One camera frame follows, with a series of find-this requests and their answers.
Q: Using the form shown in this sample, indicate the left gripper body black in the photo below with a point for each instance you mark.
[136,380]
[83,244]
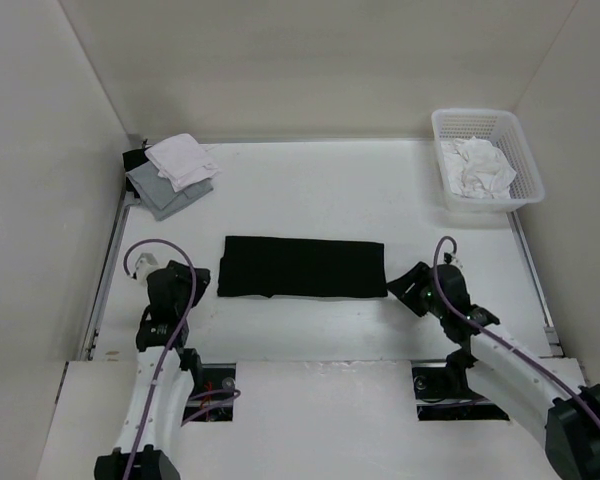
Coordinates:
[185,281]

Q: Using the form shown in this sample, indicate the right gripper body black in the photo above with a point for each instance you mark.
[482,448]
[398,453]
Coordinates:
[436,308]

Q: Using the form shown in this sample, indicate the black tank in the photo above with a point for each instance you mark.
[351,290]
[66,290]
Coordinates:
[131,160]
[271,266]

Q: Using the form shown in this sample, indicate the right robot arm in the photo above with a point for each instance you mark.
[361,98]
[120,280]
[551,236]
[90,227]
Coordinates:
[561,413]

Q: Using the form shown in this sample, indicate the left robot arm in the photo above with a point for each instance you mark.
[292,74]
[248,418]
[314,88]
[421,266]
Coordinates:
[167,372]

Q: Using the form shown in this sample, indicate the folded grey tank top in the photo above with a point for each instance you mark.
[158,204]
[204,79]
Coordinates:
[159,197]

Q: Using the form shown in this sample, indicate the white tank top in basket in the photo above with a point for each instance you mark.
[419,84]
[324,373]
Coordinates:
[476,169]

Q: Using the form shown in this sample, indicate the folded white tank top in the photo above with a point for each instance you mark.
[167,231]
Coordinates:
[182,161]

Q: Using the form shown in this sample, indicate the folded black tank top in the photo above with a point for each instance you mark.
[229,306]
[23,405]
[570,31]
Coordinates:
[131,160]

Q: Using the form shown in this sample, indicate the white plastic laundry basket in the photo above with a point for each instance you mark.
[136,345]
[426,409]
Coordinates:
[503,130]

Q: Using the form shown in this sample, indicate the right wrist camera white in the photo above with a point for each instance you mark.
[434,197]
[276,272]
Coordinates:
[451,259]

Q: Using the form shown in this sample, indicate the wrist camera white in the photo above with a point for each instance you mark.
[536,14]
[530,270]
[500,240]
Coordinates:
[451,259]
[145,265]

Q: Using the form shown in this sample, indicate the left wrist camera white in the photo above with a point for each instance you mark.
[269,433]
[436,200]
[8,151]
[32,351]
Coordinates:
[145,265]

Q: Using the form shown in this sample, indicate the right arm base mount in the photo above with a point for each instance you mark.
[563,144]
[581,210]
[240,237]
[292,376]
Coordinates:
[442,395]

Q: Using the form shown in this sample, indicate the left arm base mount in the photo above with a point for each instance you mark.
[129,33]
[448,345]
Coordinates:
[211,398]

